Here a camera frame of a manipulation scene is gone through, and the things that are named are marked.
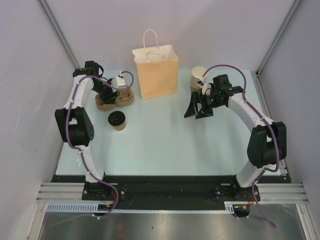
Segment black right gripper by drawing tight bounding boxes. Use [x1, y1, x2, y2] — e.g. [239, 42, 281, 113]
[184, 91, 225, 119]

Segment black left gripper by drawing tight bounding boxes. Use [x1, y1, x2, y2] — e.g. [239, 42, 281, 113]
[91, 78, 120, 105]

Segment black coffee cup lid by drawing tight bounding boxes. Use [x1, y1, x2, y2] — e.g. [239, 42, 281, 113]
[107, 110, 126, 127]

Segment brown paper coffee cup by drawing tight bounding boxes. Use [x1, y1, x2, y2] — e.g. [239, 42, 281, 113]
[113, 122, 126, 131]

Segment brown paper bag white handles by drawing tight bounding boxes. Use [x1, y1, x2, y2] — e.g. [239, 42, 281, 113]
[132, 29, 179, 99]

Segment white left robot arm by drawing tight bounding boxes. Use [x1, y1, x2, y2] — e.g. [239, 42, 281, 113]
[54, 60, 118, 201]

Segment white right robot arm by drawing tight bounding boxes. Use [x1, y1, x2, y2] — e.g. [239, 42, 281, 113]
[184, 74, 287, 201]

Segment brown cardboard cup carrier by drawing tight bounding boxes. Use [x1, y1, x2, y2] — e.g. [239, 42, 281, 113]
[95, 89, 135, 112]

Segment stack of brown paper cups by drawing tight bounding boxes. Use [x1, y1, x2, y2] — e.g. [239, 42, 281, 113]
[190, 66, 208, 93]

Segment white wrapped straws bundle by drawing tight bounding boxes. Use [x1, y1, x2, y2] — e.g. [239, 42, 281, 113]
[76, 155, 82, 167]

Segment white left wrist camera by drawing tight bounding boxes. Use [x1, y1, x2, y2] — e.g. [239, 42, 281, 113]
[111, 72, 127, 91]

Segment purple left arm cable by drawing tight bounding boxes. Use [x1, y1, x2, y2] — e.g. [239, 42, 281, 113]
[64, 70, 135, 221]

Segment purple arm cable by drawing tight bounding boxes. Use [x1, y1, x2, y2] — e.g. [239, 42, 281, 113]
[199, 63, 281, 229]
[64, 70, 135, 221]

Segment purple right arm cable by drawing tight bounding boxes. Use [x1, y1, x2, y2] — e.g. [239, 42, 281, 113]
[199, 63, 281, 229]

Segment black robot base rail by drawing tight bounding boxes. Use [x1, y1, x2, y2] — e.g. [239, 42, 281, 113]
[51, 174, 261, 211]

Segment white slotted cable duct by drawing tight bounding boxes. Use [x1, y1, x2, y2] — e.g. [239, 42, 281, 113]
[46, 201, 251, 215]

